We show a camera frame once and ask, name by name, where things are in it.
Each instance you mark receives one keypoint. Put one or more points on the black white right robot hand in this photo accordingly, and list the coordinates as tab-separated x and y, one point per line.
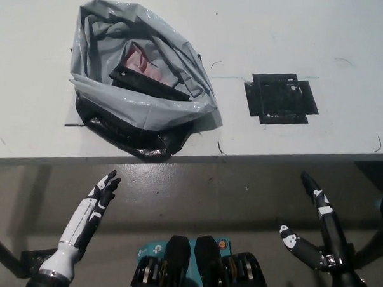
328	238

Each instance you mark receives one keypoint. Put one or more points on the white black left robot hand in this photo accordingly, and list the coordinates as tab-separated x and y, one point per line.
86	215

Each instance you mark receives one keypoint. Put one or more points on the grey plastic bag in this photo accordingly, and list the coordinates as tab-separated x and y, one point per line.
116	108

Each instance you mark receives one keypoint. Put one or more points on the pink packet inside bag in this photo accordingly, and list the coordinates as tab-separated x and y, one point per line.
136	57

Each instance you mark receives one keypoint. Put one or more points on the black teal robot torso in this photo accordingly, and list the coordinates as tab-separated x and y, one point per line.
176	263

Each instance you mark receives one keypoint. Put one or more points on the black tape square mark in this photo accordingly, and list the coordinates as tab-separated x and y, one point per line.
279	98

